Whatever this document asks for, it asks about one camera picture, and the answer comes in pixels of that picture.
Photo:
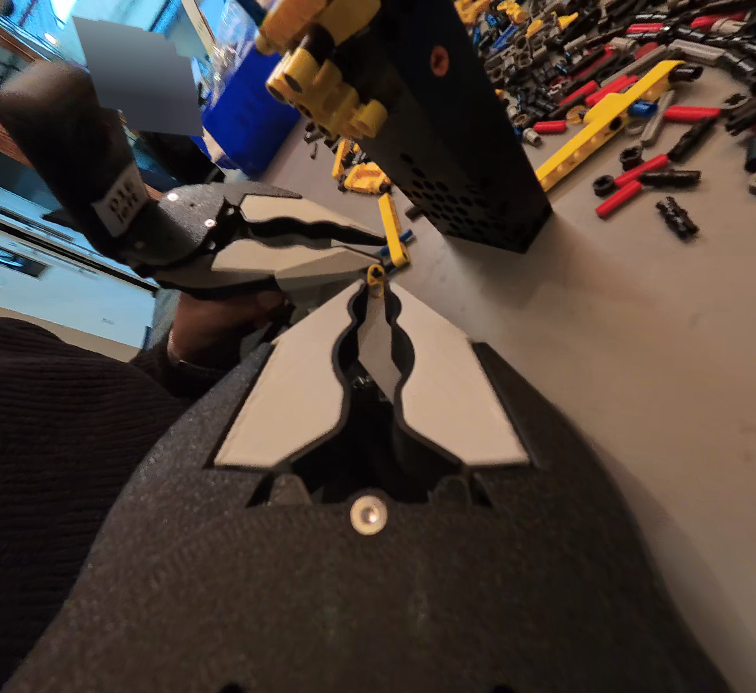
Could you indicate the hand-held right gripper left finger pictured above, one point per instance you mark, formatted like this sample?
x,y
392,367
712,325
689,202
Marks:
x,y
283,403

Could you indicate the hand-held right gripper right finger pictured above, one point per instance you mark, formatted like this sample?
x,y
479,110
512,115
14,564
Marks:
x,y
466,403

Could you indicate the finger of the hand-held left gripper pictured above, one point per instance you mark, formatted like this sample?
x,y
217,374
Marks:
x,y
277,267
283,211

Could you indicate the small yellow connector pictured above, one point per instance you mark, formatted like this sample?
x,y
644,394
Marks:
x,y
376,279

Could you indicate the long yellow beam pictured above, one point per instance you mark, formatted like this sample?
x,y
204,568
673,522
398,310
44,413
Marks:
x,y
391,229

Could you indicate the blue connector pin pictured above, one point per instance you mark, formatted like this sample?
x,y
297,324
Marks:
x,y
401,239

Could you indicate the black rectangular block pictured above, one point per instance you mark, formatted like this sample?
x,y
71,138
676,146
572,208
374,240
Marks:
x,y
449,131

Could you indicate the yellow toy brick assembly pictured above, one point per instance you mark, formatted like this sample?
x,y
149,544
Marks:
x,y
331,25

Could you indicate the person's left forearm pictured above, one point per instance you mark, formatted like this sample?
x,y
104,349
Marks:
x,y
159,377

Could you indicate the person's left hand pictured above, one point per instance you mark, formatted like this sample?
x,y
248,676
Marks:
x,y
218,320

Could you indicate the yellow rectangular panel brick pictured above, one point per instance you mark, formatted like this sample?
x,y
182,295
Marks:
x,y
366,179

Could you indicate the blue plastic bin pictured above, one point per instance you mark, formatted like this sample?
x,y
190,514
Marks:
x,y
254,108

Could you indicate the person's dark sweater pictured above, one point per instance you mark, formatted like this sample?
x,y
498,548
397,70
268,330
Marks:
x,y
71,439

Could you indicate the yellow angled beam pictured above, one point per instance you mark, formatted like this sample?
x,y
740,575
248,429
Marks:
x,y
608,120

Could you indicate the pile of black red pins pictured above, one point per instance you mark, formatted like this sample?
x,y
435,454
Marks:
x,y
649,84

